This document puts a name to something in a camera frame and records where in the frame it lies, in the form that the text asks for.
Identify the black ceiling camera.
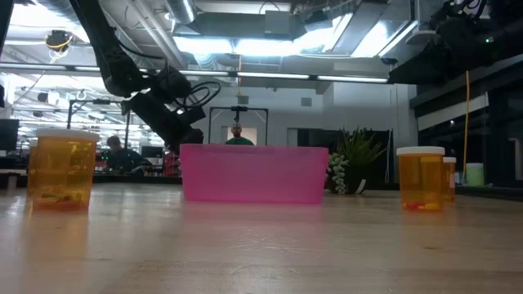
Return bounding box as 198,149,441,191
43,29,74,54

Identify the silver ceiling duct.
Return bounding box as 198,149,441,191
164,0,198,25

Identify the long ceiling light bar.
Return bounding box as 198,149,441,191
0,62,390,85

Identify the pale green cup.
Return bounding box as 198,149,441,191
465,163,485,187

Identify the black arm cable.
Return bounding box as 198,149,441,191
175,80,222,109

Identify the red cabinet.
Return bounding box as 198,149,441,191
163,150,181,177

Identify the small amber pill bottle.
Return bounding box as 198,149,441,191
442,156,458,203
26,138,38,197

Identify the person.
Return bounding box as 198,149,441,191
105,135,145,175
224,123,255,146

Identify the grey ceiling unit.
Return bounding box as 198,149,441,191
264,10,293,40

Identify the black monitor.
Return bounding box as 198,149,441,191
0,118,20,152

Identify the medium amber pill bottle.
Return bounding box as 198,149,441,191
396,145,446,212

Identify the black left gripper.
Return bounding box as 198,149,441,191
122,92,207,155

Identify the pink plastic basket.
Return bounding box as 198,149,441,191
179,143,330,205

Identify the large amber pill bottle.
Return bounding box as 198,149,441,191
31,128,101,212

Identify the yellow hanging cable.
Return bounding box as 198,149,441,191
461,69,472,185

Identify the trailing bead succulent plant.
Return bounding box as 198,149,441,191
326,153,349,195

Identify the black frame stand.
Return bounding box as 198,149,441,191
66,98,132,148
208,105,270,146

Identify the spiky green potted plant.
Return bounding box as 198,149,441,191
326,126,388,195

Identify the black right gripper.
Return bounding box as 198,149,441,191
387,0,523,86

